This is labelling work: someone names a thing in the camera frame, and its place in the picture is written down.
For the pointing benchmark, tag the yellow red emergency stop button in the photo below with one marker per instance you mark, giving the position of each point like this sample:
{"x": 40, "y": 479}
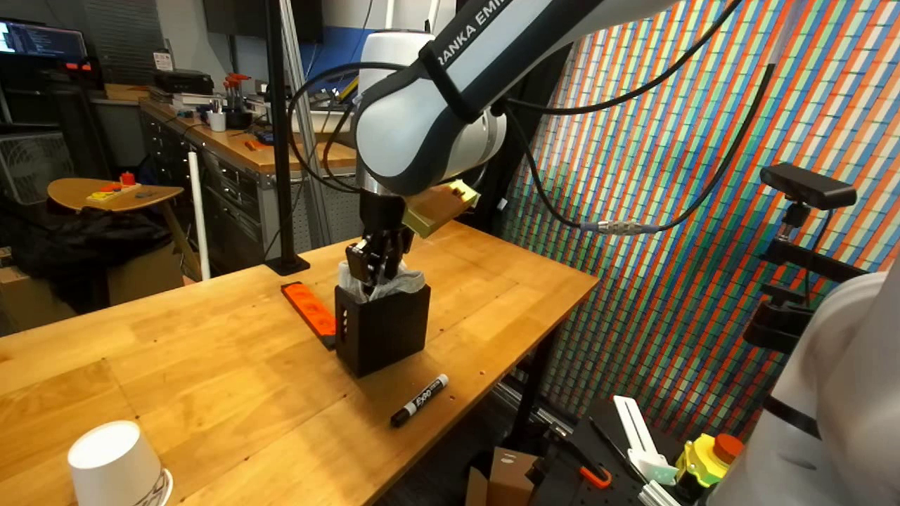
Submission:
{"x": 708, "y": 463}

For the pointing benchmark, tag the small white bottle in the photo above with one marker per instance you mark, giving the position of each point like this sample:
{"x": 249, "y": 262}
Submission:
{"x": 218, "y": 119}

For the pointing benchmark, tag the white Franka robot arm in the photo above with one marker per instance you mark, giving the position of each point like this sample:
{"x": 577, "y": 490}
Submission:
{"x": 488, "y": 46}

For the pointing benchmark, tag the white metal bracket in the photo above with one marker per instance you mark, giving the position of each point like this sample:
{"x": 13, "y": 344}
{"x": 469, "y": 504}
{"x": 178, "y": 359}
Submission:
{"x": 637, "y": 438}

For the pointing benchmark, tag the round wooden stool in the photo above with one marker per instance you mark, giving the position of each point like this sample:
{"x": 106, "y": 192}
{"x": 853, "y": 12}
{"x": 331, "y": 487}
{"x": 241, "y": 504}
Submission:
{"x": 158, "y": 192}

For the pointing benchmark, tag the black table leg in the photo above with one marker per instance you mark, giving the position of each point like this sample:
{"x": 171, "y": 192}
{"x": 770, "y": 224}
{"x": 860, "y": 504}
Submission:
{"x": 535, "y": 396}

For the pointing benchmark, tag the black vertical stand pole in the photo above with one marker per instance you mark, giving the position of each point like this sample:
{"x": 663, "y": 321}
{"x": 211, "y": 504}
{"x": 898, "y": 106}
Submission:
{"x": 280, "y": 143}

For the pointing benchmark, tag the red item on workbench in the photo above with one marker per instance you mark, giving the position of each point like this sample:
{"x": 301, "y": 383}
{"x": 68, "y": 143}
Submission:
{"x": 237, "y": 84}

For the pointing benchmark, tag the white paper cup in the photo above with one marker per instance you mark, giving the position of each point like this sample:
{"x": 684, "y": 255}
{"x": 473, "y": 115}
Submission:
{"x": 116, "y": 465}

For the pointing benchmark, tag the orange and black block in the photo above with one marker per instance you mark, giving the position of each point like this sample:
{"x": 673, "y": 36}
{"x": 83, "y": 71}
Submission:
{"x": 311, "y": 314}

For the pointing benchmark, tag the white towel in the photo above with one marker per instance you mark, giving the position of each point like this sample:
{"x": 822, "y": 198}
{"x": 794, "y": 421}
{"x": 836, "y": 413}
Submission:
{"x": 412, "y": 282}

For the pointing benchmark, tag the white vertical metal pole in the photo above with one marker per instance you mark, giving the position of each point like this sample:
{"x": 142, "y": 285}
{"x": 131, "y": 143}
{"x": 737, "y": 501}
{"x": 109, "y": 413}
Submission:
{"x": 386, "y": 18}

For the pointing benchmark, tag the black perforated box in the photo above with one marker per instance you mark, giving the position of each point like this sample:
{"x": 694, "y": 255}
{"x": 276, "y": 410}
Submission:
{"x": 383, "y": 338}

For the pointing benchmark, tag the black marker pen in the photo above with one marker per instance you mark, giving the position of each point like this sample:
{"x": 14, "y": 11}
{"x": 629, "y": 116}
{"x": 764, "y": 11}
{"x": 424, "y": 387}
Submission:
{"x": 421, "y": 400}

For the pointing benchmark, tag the black box device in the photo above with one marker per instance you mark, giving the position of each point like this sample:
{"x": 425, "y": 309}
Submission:
{"x": 183, "y": 84}

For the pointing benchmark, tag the black camera on stand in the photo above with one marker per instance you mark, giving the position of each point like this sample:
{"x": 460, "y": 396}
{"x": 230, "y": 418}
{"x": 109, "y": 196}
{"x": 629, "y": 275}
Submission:
{"x": 806, "y": 185}

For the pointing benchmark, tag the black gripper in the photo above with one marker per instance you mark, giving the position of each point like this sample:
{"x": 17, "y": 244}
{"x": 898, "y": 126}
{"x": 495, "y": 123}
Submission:
{"x": 383, "y": 226}

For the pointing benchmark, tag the small cardboard box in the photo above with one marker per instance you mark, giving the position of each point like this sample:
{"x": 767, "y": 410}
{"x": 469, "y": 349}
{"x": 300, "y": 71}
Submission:
{"x": 509, "y": 473}

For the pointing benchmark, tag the colourful striped backdrop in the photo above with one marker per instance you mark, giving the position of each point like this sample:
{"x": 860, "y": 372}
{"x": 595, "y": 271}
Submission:
{"x": 675, "y": 311}

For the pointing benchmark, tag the slanted metal frame bar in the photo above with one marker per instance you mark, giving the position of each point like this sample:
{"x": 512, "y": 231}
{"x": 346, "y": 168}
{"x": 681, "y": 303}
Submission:
{"x": 306, "y": 123}

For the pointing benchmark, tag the small red object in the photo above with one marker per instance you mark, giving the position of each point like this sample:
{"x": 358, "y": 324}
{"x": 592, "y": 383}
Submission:
{"x": 127, "y": 178}

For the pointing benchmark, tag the black camera stand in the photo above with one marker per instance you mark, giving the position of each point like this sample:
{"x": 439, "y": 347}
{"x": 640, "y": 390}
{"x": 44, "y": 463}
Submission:
{"x": 778, "y": 327}

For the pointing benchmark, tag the computer monitor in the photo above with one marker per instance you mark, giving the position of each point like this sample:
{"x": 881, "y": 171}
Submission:
{"x": 44, "y": 43}

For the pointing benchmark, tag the wooden workbench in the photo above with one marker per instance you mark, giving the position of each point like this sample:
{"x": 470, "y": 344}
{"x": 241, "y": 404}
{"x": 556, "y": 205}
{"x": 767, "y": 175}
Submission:
{"x": 241, "y": 146}

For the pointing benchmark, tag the yellow flat block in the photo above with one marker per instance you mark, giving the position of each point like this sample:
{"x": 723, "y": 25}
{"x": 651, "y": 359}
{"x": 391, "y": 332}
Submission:
{"x": 110, "y": 198}

